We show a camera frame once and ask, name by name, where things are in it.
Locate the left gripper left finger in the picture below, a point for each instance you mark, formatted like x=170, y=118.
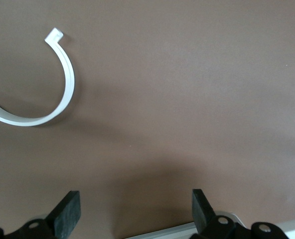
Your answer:
x=65, y=214

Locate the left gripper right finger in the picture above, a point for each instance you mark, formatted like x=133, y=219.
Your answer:
x=203, y=214

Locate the white drawer cabinet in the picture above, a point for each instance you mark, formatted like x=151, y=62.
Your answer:
x=162, y=231

